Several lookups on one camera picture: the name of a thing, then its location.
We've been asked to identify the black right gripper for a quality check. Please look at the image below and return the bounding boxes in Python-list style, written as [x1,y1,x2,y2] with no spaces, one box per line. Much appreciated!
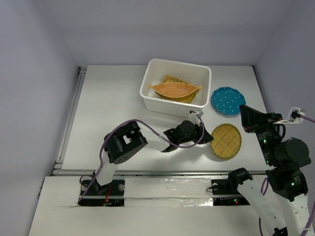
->
[238,103,283,163]

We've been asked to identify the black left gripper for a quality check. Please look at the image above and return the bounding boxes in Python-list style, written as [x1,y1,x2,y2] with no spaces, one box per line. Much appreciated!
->
[177,122,213,145]

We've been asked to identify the round green-rimmed bamboo plate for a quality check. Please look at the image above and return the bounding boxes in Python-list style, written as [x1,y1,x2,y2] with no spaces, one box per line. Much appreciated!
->
[210,123,242,161]

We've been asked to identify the blue polka dot plate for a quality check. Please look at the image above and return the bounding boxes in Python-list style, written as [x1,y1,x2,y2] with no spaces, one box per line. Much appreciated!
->
[211,87,246,116]

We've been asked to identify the green-rimmed rectangular bamboo plate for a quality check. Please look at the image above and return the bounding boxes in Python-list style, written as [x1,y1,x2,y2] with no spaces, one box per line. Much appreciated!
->
[155,75,201,103]

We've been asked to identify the leaf-shaped woven bamboo plate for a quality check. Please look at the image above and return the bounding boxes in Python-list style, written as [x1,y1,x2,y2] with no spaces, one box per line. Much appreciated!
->
[148,82,202,98]

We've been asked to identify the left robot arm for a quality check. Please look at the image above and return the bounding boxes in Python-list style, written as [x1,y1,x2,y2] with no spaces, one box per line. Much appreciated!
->
[80,119,214,198]

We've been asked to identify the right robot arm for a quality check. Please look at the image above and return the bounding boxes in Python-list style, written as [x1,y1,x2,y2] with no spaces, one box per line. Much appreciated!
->
[226,105,315,236]

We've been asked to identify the white plastic bin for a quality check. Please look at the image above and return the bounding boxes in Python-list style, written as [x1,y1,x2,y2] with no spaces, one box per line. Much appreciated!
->
[140,59,212,117]

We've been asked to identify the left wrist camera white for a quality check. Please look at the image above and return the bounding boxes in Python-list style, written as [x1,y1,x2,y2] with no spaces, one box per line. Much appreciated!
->
[188,110,203,125]

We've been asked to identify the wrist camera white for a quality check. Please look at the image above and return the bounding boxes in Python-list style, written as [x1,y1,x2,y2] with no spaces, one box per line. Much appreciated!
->
[188,110,203,125]
[274,107,305,125]

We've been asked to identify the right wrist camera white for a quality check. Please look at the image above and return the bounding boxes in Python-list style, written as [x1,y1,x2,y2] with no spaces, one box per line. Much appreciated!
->
[274,107,305,125]

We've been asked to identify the aluminium frame rail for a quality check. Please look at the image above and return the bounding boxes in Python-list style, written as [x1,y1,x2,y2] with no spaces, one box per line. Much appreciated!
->
[52,66,87,176]

